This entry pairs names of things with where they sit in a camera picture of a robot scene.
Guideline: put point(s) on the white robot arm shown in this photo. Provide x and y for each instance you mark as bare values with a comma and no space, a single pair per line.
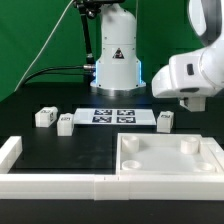
118,68

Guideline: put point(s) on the white square tabletop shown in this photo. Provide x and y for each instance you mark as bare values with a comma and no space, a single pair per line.
168,154

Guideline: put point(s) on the white marker tag sheet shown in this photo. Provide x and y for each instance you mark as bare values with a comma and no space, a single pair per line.
96,116

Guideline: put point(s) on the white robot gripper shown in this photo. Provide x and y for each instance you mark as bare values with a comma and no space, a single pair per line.
181,78

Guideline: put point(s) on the white U-shaped fence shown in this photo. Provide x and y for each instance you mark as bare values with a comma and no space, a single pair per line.
124,186

